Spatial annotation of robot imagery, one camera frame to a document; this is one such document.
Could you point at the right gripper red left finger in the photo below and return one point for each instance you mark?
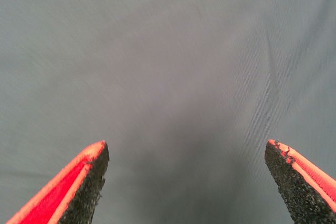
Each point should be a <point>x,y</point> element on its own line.
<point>57,197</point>

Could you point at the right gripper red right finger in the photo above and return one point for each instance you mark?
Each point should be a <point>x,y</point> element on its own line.
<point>304,190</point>

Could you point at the dark grey table cloth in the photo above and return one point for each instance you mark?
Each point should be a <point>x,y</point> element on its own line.
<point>168,51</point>

